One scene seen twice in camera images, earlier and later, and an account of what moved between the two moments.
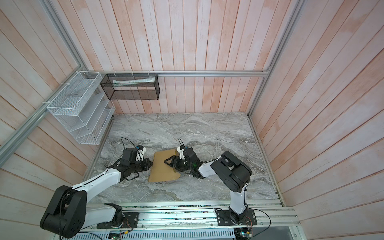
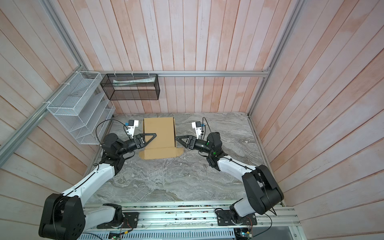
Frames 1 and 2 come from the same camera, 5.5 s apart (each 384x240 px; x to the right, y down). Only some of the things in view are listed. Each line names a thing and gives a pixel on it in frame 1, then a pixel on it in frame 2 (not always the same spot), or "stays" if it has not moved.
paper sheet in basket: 118,82 stays
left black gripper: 147,167 to 140,140
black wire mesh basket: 131,86 stays
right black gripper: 177,165 to 192,142
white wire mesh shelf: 83,112 stays
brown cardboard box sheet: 160,171 to 163,145
